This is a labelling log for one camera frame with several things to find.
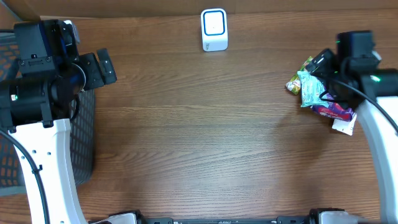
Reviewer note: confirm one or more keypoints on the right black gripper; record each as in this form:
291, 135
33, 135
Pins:
338, 98

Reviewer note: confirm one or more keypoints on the grey plastic basket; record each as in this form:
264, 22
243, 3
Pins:
81, 138

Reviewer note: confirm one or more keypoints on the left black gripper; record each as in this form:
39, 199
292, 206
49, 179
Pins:
106, 66

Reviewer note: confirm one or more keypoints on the white barcode scanner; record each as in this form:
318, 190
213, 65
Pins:
214, 30

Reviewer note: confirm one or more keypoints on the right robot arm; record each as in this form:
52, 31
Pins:
373, 96

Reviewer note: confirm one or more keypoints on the white tube gold cap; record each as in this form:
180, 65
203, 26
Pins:
345, 127

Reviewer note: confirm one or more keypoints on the purple red liner pack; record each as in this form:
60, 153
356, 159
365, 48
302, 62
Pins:
329, 109

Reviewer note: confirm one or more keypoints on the mint green tissue pack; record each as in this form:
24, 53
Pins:
311, 89

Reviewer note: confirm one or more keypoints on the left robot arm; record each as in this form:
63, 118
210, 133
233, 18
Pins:
48, 74

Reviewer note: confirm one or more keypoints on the green yellow snack packet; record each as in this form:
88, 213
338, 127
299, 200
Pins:
294, 84

